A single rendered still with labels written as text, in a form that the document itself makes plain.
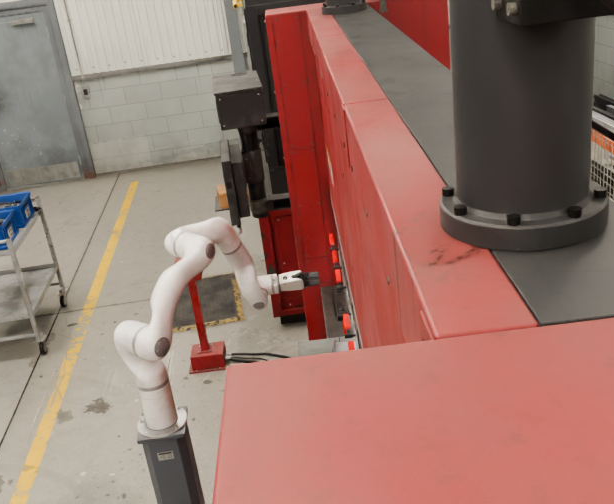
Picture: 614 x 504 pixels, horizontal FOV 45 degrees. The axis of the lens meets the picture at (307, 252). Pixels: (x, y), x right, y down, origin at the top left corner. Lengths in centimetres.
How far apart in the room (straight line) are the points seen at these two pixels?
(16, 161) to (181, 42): 261
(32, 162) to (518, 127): 954
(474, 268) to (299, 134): 293
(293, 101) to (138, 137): 636
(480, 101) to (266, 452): 45
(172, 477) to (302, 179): 161
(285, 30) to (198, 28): 601
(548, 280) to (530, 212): 10
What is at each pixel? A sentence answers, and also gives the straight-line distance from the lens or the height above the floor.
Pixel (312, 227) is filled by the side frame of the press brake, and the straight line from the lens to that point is 387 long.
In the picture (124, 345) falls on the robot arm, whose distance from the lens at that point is 276.
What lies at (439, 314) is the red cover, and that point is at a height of 230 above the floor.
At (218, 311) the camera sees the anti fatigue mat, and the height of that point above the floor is 2.
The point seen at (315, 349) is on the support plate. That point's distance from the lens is 321.
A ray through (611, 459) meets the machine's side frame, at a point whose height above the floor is 230.
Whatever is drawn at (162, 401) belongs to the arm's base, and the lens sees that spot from 283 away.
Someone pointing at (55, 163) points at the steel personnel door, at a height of 25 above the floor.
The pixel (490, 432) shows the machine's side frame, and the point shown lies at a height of 230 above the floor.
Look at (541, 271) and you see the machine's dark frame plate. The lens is 81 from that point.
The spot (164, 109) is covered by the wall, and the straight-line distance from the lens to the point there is 979.
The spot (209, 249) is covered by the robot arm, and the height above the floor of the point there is 162.
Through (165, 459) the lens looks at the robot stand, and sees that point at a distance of 295.
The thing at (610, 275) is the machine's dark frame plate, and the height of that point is 230.
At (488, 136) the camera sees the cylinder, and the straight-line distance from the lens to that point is 84.
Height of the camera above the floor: 266
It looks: 24 degrees down
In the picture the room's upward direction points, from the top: 7 degrees counter-clockwise
